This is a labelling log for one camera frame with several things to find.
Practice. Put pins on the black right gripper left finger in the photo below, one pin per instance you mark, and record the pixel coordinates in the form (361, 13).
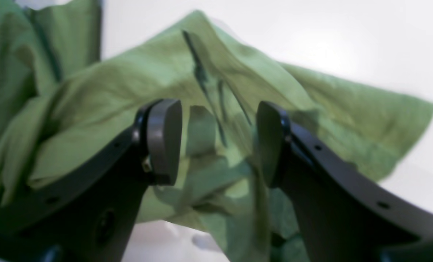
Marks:
(89, 214)

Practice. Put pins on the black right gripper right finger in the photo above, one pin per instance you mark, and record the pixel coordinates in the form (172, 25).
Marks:
(342, 215)

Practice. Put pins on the green t-shirt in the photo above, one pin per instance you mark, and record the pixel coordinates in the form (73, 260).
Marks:
(59, 105)

